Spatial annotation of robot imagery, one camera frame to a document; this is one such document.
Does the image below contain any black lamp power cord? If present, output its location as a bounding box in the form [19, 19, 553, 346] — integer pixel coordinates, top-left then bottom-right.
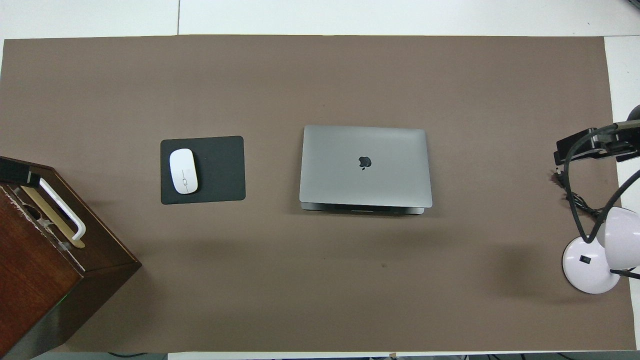
[551, 169, 640, 281]

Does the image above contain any thick grey camera cable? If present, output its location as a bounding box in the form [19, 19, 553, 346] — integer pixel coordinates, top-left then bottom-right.
[562, 126, 640, 246]

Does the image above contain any black mouse pad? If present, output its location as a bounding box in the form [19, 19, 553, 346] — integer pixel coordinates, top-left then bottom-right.
[160, 135, 246, 205]

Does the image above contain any brass handle plate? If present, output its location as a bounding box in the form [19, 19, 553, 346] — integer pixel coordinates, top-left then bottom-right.
[20, 185, 86, 249]

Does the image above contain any brown table mat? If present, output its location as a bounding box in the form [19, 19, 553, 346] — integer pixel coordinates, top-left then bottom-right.
[0, 35, 623, 353]

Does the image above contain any dark brown wooden box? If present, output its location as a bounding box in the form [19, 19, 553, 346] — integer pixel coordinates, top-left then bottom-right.
[0, 156, 142, 359]

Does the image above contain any black camera stand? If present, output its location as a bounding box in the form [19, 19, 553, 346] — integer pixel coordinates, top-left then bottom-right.
[554, 104, 640, 166]

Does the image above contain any white box handle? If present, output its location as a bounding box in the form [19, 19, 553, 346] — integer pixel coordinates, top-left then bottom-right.
[39, 177, 87, 241]

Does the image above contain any white desk lamp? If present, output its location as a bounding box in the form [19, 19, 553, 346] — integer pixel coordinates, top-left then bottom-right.
[561, 206, 640, 295]

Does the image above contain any white computer mouse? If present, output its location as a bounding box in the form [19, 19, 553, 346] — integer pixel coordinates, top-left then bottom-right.
[169, 148, 199, 195]

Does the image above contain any silver grey laptop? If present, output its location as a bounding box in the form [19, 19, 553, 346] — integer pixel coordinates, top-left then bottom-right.
[299, 124, 433, 216]

